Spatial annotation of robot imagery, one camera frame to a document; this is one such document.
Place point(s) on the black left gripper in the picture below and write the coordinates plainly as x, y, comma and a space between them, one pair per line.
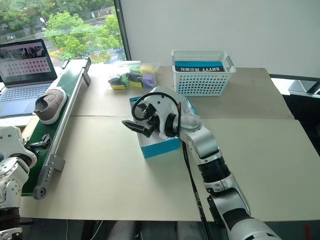
28, 147

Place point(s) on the yellow and purple sponge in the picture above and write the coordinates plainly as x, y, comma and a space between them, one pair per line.
147, 72

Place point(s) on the green sponge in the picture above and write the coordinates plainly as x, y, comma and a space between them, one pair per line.
124, 80

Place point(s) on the black and yellow sponge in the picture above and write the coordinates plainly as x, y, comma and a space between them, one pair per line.
135, 79

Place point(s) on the white perforated plastic basket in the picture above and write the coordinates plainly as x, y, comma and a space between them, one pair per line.
202, 83

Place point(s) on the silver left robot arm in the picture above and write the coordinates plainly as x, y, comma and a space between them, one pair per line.
11, 185

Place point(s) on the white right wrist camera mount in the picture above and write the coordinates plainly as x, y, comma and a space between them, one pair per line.
163, 100

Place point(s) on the green conveyor belt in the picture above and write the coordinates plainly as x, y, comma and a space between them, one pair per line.
63, 100

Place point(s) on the clear bag of sponges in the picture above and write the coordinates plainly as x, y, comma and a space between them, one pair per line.
136, 75

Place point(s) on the dark window frame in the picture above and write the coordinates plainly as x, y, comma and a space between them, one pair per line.
123, 30

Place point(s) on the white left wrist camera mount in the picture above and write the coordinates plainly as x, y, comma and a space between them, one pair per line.
12, 140

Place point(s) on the blue cardboard shoebox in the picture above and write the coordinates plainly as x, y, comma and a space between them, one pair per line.
160, 149

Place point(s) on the blue and black package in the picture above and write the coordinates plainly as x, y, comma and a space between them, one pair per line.
200, 66

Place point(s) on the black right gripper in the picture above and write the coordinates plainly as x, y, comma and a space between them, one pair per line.
154, 123

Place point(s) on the grey canvas shoe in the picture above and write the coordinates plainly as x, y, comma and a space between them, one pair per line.
51, 105

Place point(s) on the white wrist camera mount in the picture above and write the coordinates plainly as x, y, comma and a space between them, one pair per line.
163, 100
12, 140

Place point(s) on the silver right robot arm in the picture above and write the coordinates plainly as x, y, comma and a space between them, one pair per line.
207, 147

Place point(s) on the open grey laptop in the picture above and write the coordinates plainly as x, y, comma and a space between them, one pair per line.
22, 75

